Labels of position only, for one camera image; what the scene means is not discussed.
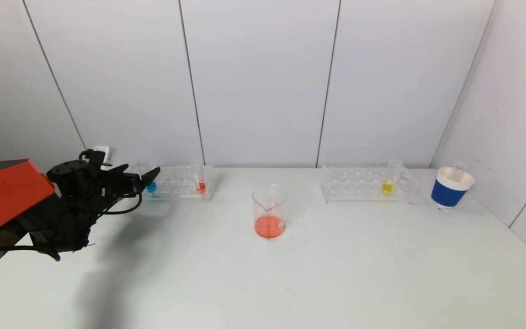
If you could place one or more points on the test tube with yellow pigment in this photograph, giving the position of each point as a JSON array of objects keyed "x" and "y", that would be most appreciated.
[{"x": 387, "y": 187}]

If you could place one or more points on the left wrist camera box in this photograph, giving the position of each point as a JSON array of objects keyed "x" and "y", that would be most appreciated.
[{"x": 105, "y": 155}]

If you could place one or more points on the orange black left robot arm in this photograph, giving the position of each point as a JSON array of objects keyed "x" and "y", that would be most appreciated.
[{"x": 11, "y": 196}]

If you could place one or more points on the test tube with blue pigment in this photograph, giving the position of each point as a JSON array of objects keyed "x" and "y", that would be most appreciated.
[{"x": 151, "y": 187}]

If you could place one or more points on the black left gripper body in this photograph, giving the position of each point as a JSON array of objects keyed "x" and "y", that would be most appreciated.
[{"x": 131, "y": 183}]

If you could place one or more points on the test tube with red pigment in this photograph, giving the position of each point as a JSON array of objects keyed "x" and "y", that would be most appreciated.
[
  {"x": 460, "y": 168},
  {"x": 201, "y": 186}
]

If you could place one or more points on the blue white paper cup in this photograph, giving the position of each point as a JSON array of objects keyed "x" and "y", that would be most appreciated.
[{"x": 448, "y": 195}]

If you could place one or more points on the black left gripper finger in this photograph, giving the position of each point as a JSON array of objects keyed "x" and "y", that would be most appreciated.
[
  {"x": 151, "y": 176},
  {"x": 117, "y": 169}
]

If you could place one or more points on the clear glass beaker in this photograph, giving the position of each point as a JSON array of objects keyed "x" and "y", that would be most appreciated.
[{"x": 268, "y": 226}]

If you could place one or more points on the clear acrylic test tube rack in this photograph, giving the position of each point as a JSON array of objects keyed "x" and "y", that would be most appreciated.
[
  {"x": 358, "y": 185},
  {"x": 180, "y": 183}
]

